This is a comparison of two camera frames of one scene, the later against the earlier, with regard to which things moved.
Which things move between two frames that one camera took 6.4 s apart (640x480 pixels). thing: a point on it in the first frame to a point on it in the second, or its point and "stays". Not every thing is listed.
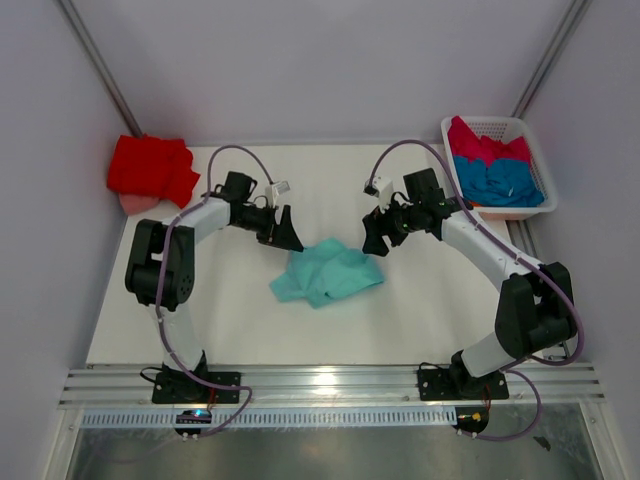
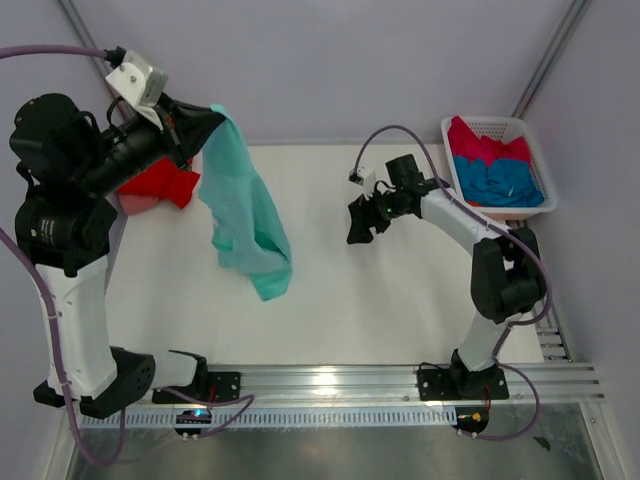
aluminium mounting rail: [347, 387] stays
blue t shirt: [506, 182] stays
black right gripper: [377, 225] to [360, 230]
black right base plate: [443, 384] stays
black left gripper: [283, 234] to [196, 125]
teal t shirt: [324, 271] to [249, 236]
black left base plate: [180, 388] stays
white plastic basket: [505, 129] stays
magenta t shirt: [466, 142] stays
